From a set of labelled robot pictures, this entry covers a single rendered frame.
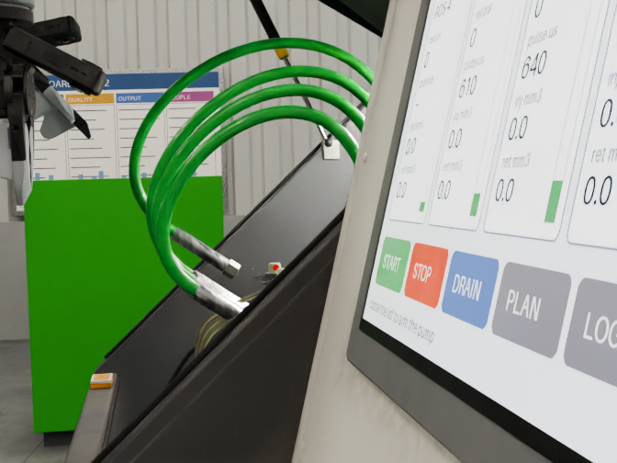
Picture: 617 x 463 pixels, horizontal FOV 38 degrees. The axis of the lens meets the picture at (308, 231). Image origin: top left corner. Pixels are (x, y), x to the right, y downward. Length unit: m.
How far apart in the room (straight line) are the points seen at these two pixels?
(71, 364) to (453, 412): 4.11
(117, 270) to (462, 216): 3.99
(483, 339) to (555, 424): 0.09
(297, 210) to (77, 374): 3.15
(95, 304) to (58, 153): 3.45
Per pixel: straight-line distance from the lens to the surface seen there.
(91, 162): 7.71
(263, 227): 1.47
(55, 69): 1.02
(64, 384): 4.54
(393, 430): 0.56
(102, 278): 4.45
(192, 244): 1.15
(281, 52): 1.49
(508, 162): 0.45
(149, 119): 1.15
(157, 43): 7.80
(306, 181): 1.48
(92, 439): 1.11
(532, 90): 0.44
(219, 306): 0.91
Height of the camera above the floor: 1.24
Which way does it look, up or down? 3 degrees down
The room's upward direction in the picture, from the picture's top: 2 degrees counter-clockwise
